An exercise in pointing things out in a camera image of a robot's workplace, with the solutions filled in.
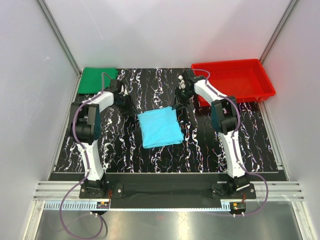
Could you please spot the aluminium front rail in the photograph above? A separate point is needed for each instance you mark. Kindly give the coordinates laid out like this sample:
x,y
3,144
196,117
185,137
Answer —
x,y
65,195

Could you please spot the light blue t shirt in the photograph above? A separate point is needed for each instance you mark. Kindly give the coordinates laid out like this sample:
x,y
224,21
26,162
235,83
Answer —
x,y
160,128

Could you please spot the aluminium corner post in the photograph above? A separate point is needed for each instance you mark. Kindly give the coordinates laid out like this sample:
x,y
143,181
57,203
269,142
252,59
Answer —
x,y
278,29
58,35

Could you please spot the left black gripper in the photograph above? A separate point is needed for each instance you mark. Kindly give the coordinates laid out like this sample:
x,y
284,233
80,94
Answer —
x,y
130,107

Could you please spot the left aluminium corner post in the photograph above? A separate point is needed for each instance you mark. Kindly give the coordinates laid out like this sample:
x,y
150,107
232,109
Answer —
x,y
58,35

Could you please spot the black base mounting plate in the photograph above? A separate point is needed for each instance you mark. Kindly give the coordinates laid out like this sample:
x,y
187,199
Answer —
x,y
209,185

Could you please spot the red plastic tray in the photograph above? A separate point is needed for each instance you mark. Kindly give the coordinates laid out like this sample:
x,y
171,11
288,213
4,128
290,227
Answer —
x,y
244,79

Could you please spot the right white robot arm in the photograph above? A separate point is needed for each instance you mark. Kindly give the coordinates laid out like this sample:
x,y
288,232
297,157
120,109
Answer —
x,y
225,119

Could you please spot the folded green t shirt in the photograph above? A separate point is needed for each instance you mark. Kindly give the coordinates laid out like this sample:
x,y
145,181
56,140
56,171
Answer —
x,y
91,79

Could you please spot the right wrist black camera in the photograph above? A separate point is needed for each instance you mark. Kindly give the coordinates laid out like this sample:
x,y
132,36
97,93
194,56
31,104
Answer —
x,y
187,78

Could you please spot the right aluminium corner post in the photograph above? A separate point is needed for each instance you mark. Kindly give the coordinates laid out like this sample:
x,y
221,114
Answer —
x,y
278,29

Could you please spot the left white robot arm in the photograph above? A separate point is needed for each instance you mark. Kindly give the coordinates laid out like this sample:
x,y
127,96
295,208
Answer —
x,y
85,129

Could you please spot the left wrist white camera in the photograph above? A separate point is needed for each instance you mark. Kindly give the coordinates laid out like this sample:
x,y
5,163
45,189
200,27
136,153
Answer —
x,y
123,90

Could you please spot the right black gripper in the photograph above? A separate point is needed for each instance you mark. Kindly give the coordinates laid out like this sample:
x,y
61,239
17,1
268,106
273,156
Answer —
x,y
179,100

